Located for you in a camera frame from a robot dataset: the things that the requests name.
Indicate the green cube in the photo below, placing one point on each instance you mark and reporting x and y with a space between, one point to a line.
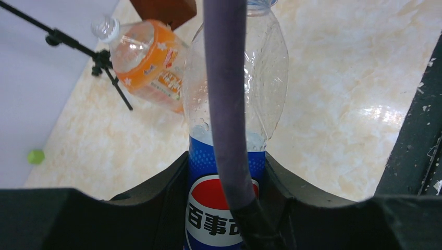
35 157

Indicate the blue label water bottle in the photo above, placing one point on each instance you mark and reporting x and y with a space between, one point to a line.
234 91

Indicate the orange tea bottle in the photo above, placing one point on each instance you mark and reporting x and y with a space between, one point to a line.
147 57

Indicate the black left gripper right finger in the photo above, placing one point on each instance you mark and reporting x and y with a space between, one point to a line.
308 217

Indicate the brown wooden metronome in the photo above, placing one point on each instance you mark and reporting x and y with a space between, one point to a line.
171 12

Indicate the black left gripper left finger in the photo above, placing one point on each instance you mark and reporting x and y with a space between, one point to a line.
150 215

